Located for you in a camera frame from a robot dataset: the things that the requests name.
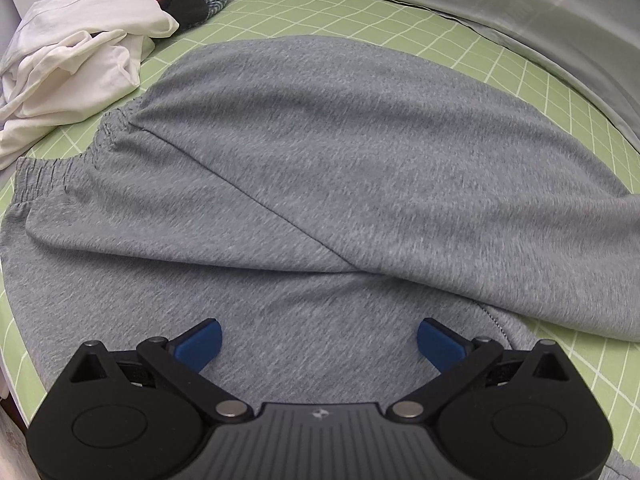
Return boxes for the green checked bed sheet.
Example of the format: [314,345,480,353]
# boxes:
[0,0,640,480]

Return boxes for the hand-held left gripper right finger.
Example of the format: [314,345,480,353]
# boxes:
[387,317,574,420]

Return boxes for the white garment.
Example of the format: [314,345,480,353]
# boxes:
[0,0,180,171]

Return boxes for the black cloth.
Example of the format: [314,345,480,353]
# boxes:
[159,0,209,31]

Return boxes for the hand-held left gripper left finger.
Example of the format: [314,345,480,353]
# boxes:
[65,318,249,420]

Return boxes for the grey carrot-print pillow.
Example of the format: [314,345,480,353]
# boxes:
[190,0,640,137]

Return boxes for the grey sweatpants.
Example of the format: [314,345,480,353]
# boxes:
[0,35,640,480]

